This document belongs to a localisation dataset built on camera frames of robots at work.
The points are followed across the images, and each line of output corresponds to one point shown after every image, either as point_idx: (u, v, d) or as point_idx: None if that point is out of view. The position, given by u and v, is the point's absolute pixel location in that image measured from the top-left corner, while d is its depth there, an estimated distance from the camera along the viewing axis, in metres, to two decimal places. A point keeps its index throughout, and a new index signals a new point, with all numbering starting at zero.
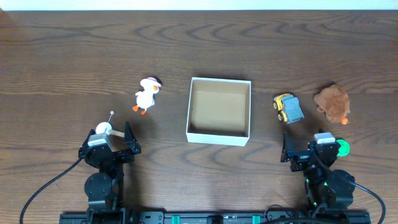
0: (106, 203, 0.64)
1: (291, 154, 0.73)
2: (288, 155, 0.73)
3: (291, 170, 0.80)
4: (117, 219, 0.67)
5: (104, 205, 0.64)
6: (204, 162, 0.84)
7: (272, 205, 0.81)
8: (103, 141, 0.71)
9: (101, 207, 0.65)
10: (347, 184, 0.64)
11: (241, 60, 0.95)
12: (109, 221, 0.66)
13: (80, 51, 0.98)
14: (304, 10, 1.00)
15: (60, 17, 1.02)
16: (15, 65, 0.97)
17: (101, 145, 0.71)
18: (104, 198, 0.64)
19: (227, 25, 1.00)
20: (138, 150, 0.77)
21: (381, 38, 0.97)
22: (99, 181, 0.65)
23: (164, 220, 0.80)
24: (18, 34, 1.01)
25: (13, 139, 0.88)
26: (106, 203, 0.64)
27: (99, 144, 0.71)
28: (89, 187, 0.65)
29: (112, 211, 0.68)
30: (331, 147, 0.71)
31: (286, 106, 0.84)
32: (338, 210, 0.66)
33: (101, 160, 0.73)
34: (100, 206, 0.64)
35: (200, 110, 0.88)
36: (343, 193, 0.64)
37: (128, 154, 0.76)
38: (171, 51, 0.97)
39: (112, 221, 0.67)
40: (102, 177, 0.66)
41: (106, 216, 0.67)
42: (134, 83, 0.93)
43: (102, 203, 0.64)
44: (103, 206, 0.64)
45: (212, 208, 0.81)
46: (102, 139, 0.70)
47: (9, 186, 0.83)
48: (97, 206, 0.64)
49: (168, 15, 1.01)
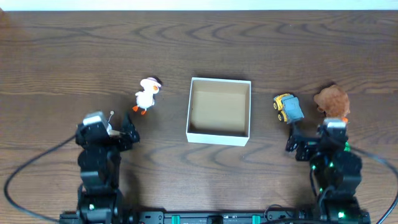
0: (100, 177, 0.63)
1: (298, 139, 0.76)
2: (295, 140, 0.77)
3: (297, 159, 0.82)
4: (109, 199, 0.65)
5: (97, 177, 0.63)
6: (204, 162, 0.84)
7: (272, 205, 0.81)
8: (98, 119, 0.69)
9: (94, 181, 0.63)
10: (354, 163, 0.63)
11: (242, 60, 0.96)
12: (101, 201, 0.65)
13: (80, 51, 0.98)
14: (304, 10, 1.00)
15: (61, 18, 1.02)
16: (15, 65, 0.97)
17: (96, 124, 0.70)
18: (97, 170, 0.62)
19: (228, 25, 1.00)
20: (136, 137, 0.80)
21: (381, 38, 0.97)
22: (94, 154, 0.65)
23: (164, 220, 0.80)
24: (19, 35, 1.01)
25: (13, 139, 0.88)
26: (99, 175, 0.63)
27: (94, 122, 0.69)
28: (83, 158, 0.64)
29: (105, 191, 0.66)
30: (340, 132, 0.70)
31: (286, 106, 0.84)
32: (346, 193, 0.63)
33: (96, 139, 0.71)
34: (94, 179, 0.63)
35: (200, 111, 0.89)
36: (351, 172, 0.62)
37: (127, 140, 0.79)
38: (171, 51, 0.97)
39: (104, 201, 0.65)
40: (98, 149, 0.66)
41: (97, 196, 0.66)
42: (134, 84, 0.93)
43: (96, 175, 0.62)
44: (97, 180, 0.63)
45: (212, 208, 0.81)
46: (97, 116, 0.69)
47: (9, 186, 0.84)
48: (91, 179, 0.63)
49: (168, 15, 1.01)
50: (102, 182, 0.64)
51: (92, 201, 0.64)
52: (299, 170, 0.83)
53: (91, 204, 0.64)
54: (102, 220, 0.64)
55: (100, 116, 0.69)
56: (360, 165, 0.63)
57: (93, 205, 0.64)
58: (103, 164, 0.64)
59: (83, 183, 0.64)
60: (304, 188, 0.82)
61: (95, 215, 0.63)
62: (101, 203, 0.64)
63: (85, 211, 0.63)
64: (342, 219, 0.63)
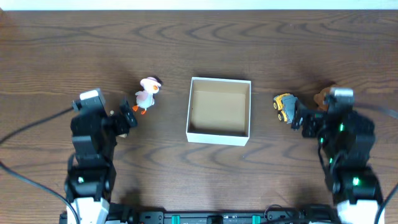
0: (94, 143, 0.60)
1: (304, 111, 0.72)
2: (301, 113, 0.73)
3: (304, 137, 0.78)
4: (101, 170, 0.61)
5: (91, 143, 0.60)
6: (204, 162, 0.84)
7: (272, 205, 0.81)
8: (95, 94, 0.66)
9: (87, 149, 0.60)
10: (365, 124, 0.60)
11: (242, 60, 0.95)
12: (91, 173, 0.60)
13: (80, 51, 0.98)
14: (305, 10, 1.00)
15: (60, 17, 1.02)
16: (15, 65, 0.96)
17: (93, 99, 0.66)
18: (92, 135, 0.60)
19: (228, 25, 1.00)
20: (134, 120, 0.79)
21: (382, 37, 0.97)
22: (88, 119, 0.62)
23: (164, 220, 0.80)
24: (18, 34, 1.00)
25: (13, 139, 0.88)
26: (92, 140, 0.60)
27: (90, 98, 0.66)
28: (76, 123, 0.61)
29: (97, 163, 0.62)
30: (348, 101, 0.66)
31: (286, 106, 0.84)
32: (358, 158, 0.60)
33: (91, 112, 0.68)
34: (87, 146, 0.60)
35: (200, 110, 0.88)
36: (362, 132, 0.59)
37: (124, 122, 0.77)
38: (171, 51, 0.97)
39: (94, 173, 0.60)
40: (92, 116, 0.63)
41: (89, 170, 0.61)
42: (134, 83, 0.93)
43: (89, 140, 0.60)
44: (90, 147, 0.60)
45: (212, 208, 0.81)
46: (94, 91, 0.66)
47: (8, 186, 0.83)
48: (84, 146, 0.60)
49: (168, 15, 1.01)
50: (95, 150, 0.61)
51: (83, 173, 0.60)
52: (299, 170, 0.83)
53: (80, 177, 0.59)
54: (91, 195, 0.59)
55: (98, 91, 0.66)
56: (372, 127, 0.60)
57: (83, 178, 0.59)
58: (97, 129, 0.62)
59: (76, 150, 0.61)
60: (305, 188, 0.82)
61: (84, 188, 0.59)
62: (90, 177, 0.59)
63: (74, 183, 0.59)
64: (357, 186, 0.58)
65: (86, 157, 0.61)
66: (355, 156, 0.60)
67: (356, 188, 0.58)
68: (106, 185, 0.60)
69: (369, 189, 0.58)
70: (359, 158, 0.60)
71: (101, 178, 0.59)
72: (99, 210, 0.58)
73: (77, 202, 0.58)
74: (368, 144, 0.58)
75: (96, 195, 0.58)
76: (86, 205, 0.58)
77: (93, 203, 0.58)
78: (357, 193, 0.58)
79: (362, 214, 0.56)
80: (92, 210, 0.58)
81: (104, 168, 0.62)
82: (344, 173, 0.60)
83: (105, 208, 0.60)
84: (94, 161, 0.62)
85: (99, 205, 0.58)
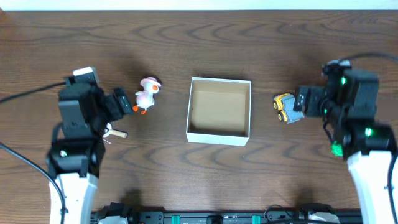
0: (81, 108, 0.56)
1: (304, 88, 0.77)
2: (301, 90, 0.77)
3: (308, 114, 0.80)
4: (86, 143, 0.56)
5: (78, 107, 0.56)
6: (204, 162, 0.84)
7: (272, 205, 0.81)
8: (89, 70, 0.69)
9: (74, 116, 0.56)
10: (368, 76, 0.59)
11: (242, 60, 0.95)
12: (77, 147, 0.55)
13: (80, 51, 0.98)
14: (304, 10, 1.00)
15: (61, 17, 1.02)
16: (15, 65, 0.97)
17: (86, 75, 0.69)
18: (78, 99, 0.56)
19: (228, 25, 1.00)
20: (131, 110, 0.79)
21: (381, 37, 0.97)
22: (77, 88, 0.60)
23: (164, 220, 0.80)
24: (18, 35, 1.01)
25: (13, 139, 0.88)
26: (80, 106, 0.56)
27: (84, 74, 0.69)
28: (64, 90, 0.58)
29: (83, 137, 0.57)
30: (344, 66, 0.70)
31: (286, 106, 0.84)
32: (366, 108, 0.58)
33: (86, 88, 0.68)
34: (74, 112, 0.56)
35: (201, 111, 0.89)
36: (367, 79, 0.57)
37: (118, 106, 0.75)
38: (171, 51, 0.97)
39: (80, 145, 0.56)
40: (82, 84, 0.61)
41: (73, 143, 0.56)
42: (134, 83, 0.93)
43: (76, 105, 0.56)
44: (78, 113, 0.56)
45: (212, 208, 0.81)
46: (88, 68, 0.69)
47: (9, 186, 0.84)
48: (71, 112, 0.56)
49: (168, 15, 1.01)
50: (82, 117, 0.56)
51: (67, 146, 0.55)
52: (299, 170, 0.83)
53: (63, 152, 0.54)
54: (76, 170, 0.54)
55: (91, 68, 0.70)
56: (375, 76, 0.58)
57: (66, 153, 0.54)
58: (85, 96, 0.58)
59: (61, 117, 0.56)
60: (305, 188, 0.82)
61: (68, 162, 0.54)
62: (74, 151, 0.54)
63: (57, 157, 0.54)
64: (369, 137, 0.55)
65: (73, 126, 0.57)
66: (362, 106, 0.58)
67: (367, 137, 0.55)
68: (92, 158, 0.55)
69: (380, 139, 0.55)
70: (367, 107, 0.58)
71: (86, 152, 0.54)
72: (86, 186, 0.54)
73: (61, 178, 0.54)
74: (373, 88, 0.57)
75: (82, 171, 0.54)
76: (70, 181, 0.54)
77: (79, 180, 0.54)
78: (369, 144, 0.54)
79: (375, 165, 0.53)
80: (79, 187, 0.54)
81: (91, 140, 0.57)
82: (352, 126, 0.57)
83: (93, 184, 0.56)
84: (81, 131, 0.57)
85: (85, 182, 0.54)
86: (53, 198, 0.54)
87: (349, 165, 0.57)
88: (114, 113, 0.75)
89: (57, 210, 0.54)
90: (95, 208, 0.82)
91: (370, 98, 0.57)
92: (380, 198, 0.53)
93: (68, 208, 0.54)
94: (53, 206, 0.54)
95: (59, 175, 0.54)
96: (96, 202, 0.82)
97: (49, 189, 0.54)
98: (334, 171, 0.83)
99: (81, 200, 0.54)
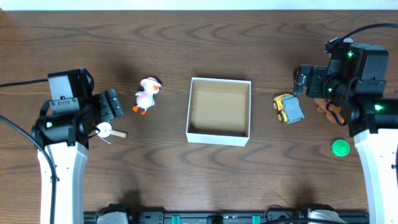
0: (70, 82, 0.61)
1: (306, 66, 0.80)
2: (304, 69, 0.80)
3: (309, 95, 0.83)
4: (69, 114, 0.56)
5: (66, 79, 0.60)
6: (204, 162, 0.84)
7: (272, 205, 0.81)
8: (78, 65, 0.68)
9: (63, 91, 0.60)
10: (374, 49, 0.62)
11: (242, 60, 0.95)
12: (61, 117, 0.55)
13: (80, 51, 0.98)
14: (304, 10, 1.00)
15: (61, 17, 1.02)
16: (15, 65, 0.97)
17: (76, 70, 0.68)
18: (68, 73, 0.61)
19: (228, 25, 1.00)
20: (121, 113, 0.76)
21: (381, 38, 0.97)
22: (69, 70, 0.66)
23: (164, 220, 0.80)
24: (18, 35, 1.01)
25: (13, 139, 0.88)
26: (69, 79, 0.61)
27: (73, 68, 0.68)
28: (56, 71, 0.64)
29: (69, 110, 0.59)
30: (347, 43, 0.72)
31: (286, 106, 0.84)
32: (373, 82, 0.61)
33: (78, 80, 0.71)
34: (64, 86, 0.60)
35: (200, 111, 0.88)
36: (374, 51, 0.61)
37: (109, 105, 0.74)
38: (171, 51, 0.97)
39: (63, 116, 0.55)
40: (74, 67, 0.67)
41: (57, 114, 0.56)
42: (134, 83, 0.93)
43: (66, 79, 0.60)
44: (66, 86, 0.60)
45: (212, 208, 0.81)
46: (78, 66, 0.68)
47: (9, 186, 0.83)
48: (61, 86, 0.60)
49: (168, 15, 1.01)
50: (71, 91, 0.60)
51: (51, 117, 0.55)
52: (299, 170, 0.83)
53: (48, 122, 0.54)
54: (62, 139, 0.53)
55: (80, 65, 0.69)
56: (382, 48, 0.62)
57: (51, 123, 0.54)
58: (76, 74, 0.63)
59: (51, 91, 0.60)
60: (304, 188, 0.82)
61: (54, 132, 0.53)
62: (60, 120, 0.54)
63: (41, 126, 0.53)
64: (380, 111, 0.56)
65: (61, 99, 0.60)
66: (370, 81, 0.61)
67: (376, 111, 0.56)
68: (79, 128, 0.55)
69: (392, 114, 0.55)
70: (376, 82, 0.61)
71: (72, 120, 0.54)
72: (76, 154, 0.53)
73: (50, 147, 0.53)
74: (380, 63, 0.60)
75: (69, 138, 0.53)
76: (60, 149, 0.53)
77: (68, 148, 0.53)
78: (379, 117, 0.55)
79: (385, 141, 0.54)
80: (68, 155, 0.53)
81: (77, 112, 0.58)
82: (362, 99, 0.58)
83: (82, 153, 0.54)
84: (68, 105, 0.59)
85: (74, 149, 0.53)
86: (43, 168, 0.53)
87: (358, 140, 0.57)
88: (104, 112, 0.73)
89: (48, 180, 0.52)
90: (95, 208, 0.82)
91: (379, 72, 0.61)
92: (389, 175, 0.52)
93: (59, 177, 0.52)
94: (43, 177, 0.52)
95: (48, 145, 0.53)
96: (96, 202, 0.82)
97: (38, 159, 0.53)
98: (334, 171, 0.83)
99: (71, 167, 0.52)
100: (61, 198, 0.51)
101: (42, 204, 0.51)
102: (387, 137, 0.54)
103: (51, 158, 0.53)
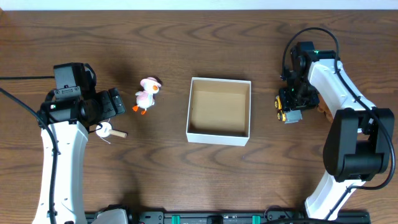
0: (73, 72, 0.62)
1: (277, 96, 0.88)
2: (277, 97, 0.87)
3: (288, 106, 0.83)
4: (72, 99, 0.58)
5: (71, 71, 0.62)
6: (204, 162, 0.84)
7: (272, 205, 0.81)
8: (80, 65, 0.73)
9: (66, 80, 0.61)
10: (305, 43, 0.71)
11: (242, 60, 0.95)
12: (64, 101, 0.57)
13: (79, 51, 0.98)
14: (303, 10, 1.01)
15: (61, 17, 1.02)
16: (15, 65, 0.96)
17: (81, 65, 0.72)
18: (72, 65, 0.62)
19: (228, 25, 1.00)
20: (124, 110, 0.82)
21: (382, 37, 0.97)
22: None
23: (164, 220, 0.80)
24: (18, 35, 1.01)
25: (13, 140, 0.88)
26: (73, 71, 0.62)
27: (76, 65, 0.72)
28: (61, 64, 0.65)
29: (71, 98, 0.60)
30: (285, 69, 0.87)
31: (284, 104, 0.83)
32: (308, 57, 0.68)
33: None
34: (68, 76, 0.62)
35: (201, 111, 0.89)
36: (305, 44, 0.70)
37: (112, 102, 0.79)
38: (171, 51, 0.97)
39: (66, 101, 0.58)
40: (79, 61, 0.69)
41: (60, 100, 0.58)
42: (134, 83, 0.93)
43: (70, 70, 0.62)
44: (70, 76, 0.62)
45: (212, 208, 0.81)
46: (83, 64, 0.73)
47: (9, 186, 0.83)
48: (65, 76, 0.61)
49: (168, 15, 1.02)
50: (74, 81, 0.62)
51: (56, 101, 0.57)
52: (299, 170, 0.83)
53: (52, 104, 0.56)
54: (65, 121, 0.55)
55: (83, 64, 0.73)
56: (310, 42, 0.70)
57: (55, 105, 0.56)
58: (80, 66, 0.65)
59: (56, 81, 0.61)
60: (304, 188, 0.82)
61: (58, 113, 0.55)
62: (63, 103, 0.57)
63: (46, 107, 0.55)
64: (316, 55, 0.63)
65: (65, 88, 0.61)
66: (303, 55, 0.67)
67: (314, 53, 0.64)
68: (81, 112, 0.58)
69: (326, 53, 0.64)
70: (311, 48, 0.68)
71: (74, 103, 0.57)
72: (76, 132, 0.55)
73: (53, 125, 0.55)
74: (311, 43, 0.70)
75: (71, 117, 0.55)
76: (61, 127, 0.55)
77: (69, 126, 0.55)
78: (319, 56, 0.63)
79: (324, 64, 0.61)
80: (68, 132, 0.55)
81: (79, 98, 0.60)
82: (302, 52, 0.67)
83: (83, 132, 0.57)
84: (71, 93, 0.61)
85: (74, 127, 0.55)
86: (45, 144, 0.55)
87: (310, 79, 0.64)
88: (107, 109, 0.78)
89: (49, 155, 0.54)
90: (95, 208, 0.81)
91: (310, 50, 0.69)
92: (336, 82, 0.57)
93: (61, 150, 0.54)
94: (45, 152, 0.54)
95: (51, 124, 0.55)
96: (96, 202, 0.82)
97: (41, 136, 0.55)
98: None
99: (72, 143, 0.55)
100: (61, 175, 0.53)
101: (42, 180, 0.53)
102: (327, 62, 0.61)
103: (54, 135, 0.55)
